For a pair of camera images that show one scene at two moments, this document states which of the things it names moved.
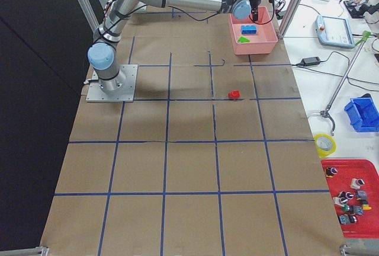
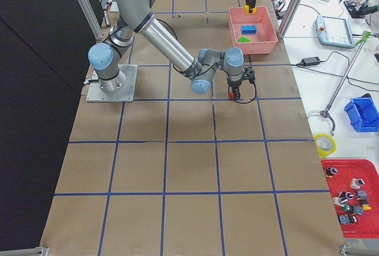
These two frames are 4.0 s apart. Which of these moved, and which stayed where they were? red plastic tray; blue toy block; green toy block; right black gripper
Moved: right black gripper
Stayed: green toy block; red plastic tray; blue toy block
